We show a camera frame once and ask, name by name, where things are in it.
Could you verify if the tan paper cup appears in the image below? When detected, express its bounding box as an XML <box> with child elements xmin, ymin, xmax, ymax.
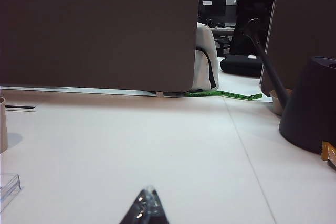
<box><xmin>0</xmin><ymin>97</ymin><xmax>9</xmax><ymax>154</ymax></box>

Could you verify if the small black computer monitor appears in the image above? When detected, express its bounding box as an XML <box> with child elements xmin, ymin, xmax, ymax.
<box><xmin>199</xmin><ymin>0</ymin><xmax>228</xmax><ymax>18</ymax></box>

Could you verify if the narrow brown desk partition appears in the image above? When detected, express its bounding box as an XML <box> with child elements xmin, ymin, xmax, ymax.
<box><xmin>259</xmin><ymin>0</ymin><xmax>336</xmax><ymax>96</ymax></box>

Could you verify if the clear plastic chip tray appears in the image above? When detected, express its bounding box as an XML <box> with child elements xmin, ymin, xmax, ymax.
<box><xmin>0</xmin><ymin>173</ymin><xmax>22</xmax><ymax>214</ymax></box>

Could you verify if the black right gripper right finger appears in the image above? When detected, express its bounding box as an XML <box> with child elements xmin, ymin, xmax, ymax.
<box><xmin>150</xmin><ymin>186</ymin><xmax>169</xmax><ymax>224</ymax></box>

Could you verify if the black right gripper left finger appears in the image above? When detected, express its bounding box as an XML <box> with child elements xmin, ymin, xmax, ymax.
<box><xmin>119</xmin><ymin>185</ymin><xmax>152</xmax><ymax>224</ymax></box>

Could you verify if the orange snack package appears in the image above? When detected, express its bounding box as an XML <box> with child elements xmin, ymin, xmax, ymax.
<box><xmin>320</xmin><ymin>141</ymin><xmax>336</xmax><ymax>171</ymax></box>

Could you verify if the large black monitor back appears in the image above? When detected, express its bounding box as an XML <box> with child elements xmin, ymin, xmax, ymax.
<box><xmin>229</xmin><ymin>0</ymin><xmax>276</xmax><ymax>57</ymax></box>

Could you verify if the black watering can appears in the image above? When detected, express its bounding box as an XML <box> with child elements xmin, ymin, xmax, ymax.
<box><xmin>243</xmin><ymin>18</ymin><xmax>336</xmax><ymax>156</ymax></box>

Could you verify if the green tape strip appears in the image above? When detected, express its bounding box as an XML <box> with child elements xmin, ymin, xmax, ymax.
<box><xmin>183</xmin><ymin>90</ymin><xmax>263</xmax><ymax>101</ymax></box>

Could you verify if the wide brown desk partition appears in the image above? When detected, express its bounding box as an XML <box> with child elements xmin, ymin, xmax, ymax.
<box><xmin>0</xmin><ymin>0</ymin><xmax>200</xmax><ymax>92</ymax></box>

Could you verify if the small paper bowl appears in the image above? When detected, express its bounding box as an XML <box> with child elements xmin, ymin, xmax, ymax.
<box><xmin>269</xmin><ymin>89</ymin><xmax>289</xmax><ymax>116</ymax></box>

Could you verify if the white bag with black stripe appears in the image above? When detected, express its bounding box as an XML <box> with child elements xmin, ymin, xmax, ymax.
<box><xmin>190</xmin><ymin>23</ymin><xmax>220</xmax><ymax>92</ymax></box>

